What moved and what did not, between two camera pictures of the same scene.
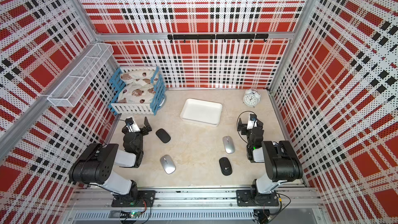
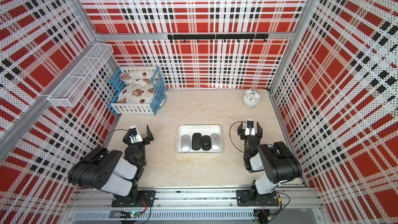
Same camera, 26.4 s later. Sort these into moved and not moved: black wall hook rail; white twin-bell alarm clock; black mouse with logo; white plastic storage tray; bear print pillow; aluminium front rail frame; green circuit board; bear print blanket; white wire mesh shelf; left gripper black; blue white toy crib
Moved: black mouse with logo; left gripper black; white plastic storage tray
Not moved: black wall hook rail; green circuit board; white twin-bell alarm clock; blue white toy crib; aluminium front rail frame; bear print blanket; white wire mesh shelf; bear print pillow
